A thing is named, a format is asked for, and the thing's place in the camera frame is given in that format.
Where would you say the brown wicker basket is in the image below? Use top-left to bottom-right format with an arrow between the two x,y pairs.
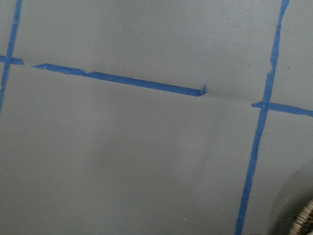
288,200 -> 313,235

